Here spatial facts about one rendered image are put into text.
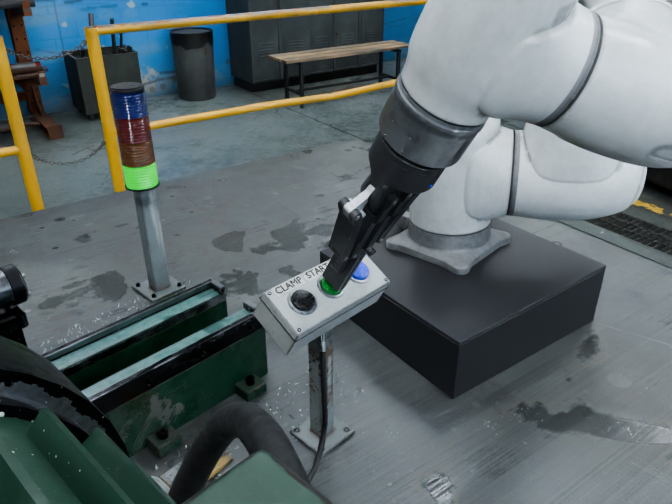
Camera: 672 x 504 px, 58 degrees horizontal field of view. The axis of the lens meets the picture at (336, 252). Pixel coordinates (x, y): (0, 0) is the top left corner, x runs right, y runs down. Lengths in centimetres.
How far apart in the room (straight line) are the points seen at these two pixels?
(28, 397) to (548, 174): 94
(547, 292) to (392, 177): 56
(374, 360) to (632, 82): 68
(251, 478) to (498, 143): 93
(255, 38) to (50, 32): 174
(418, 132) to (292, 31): 570
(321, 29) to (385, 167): 588
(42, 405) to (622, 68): 47
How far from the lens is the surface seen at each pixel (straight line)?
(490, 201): 110
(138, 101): 115
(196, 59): 588
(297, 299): 73
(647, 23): 59
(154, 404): 93
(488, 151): 108
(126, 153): 118
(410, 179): 59
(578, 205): 111
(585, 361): 116
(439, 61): 52
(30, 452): 21
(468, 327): 98
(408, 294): 105
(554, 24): 52
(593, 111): 55
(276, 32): 618
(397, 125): 57
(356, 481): 89
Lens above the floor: 147
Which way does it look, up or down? 28 degrees down
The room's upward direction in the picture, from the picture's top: straight up
